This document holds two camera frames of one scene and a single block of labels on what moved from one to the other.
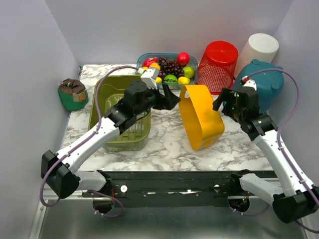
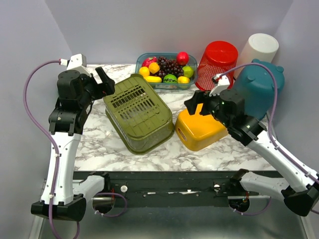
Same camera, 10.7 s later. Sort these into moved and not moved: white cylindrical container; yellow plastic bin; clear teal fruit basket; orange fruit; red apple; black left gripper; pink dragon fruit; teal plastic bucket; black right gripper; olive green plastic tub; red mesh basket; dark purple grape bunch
Moved: yellow plastic bin; black left gripper; olive green plastic tub; black right gripper
Not moved: clear teal fruit basket; white cylindrical container; red apple; dark purple grape bunch; red mesh basket; orange fruit; teal plastic bucket; pink dragon fruit
